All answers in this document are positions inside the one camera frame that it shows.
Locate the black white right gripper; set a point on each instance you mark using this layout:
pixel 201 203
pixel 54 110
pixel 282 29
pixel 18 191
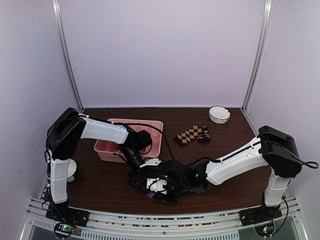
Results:
pixel 166 200

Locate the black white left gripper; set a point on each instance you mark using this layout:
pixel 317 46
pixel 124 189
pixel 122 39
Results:
pixel 133 179

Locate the magenta purple sock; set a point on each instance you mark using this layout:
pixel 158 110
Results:
pixel 151 195

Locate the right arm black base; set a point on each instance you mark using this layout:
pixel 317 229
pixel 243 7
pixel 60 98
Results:
pixel 256 215

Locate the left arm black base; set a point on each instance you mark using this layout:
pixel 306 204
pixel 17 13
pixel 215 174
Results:
pixel 61 212

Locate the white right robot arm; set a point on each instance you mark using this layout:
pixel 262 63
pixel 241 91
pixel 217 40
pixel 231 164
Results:
pixel 271 147

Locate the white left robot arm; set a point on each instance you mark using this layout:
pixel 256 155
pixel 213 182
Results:
pixel 102 130

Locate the pink divided plastic tray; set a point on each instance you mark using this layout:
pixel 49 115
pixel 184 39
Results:
pixel 143 141

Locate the brown checkered sock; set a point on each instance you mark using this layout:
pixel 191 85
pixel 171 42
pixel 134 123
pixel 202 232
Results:
pixel 196 133

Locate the white scalloped bowl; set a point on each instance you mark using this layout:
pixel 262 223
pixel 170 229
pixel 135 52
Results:
pixel 219 114

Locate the aluminium front frame rail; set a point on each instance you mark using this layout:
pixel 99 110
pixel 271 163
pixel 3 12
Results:
pixel 218 225

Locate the aluminium right corner post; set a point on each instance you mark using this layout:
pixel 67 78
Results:
pixel 261 47

